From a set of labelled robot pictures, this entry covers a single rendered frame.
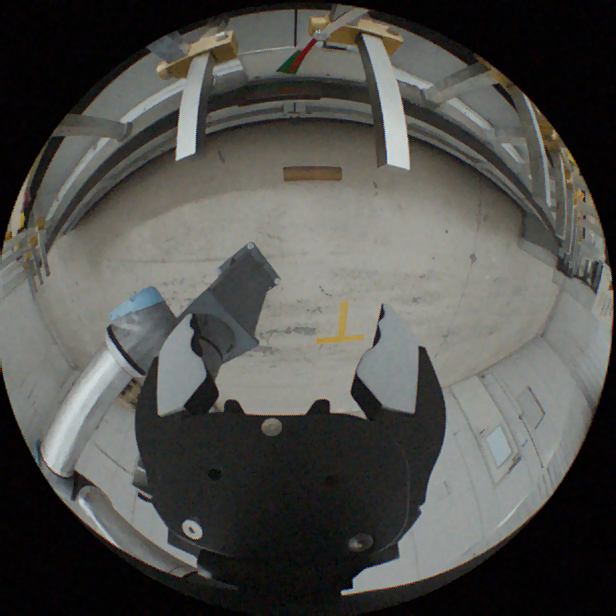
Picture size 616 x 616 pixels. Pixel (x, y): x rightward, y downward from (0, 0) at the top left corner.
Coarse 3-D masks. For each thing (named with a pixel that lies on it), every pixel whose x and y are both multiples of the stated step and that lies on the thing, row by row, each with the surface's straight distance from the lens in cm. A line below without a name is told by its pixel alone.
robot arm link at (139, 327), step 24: (144, 288) 45; (120, 312) 43; (144, 312) 42; (168, 312) 46; (120, 336) 43; (144, 336) 42; (168, 336) 43; (96, 360) 48; (120, 360) 44; (144, 360) 44; (72, 384) 54; (96, 384) 47; (120, 384) 48; (72, 408) 52; (96, 408) 50; (48, 432) 63; (72, 432) 55; (48, 456) 66; (72, 456) 62; (48, 480) 73; (72, 480) 72
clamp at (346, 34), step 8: (312, 16) 41; (328, 16) 41; (312, 24) 39; (320, 24) 39; (328, 24) 38; (344, 24) 39; (360, 24) 41; (368, 24) 42; (376, 24) 43; (336, 32) 39; (344, 32) 39; (352, 32) 40; (360, 32) 40; (368, 32) 40; (376, 32) 40; (384, 32) 41; (328, 40) 41; (336, 40) 41; (344, 40) 41; (352, 40) 41; (384, 40) 41; (392, 40) 41; (400, 40) 41; (392, 48) 42
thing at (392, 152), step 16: (368, 16) 49; (368, 48) 35; (384, 48) 37; (368, 64) 33; (384, 64) 33; (368, 80) 31; (384, 80) 30; (384, 96) 27; (384, 112) 25; (400, 112) 27; (384, 128) 24; (400, 128) 25; (384, 144) 23; (400, 144) 24; (384, 160) 23; (400, 160) 23
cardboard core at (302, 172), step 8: (288, 168) 101; (296, 168) 100; (304, 168) 100; (312, 168) 101; (320, 168) 101; (328, 168) 102; (336, 168) 103; (288, 176) 99; (296, 176) 100; (304, 176) 100; (312, 176) 100; (320, 176) 101; (328, 176) 101; (336, 176) 102
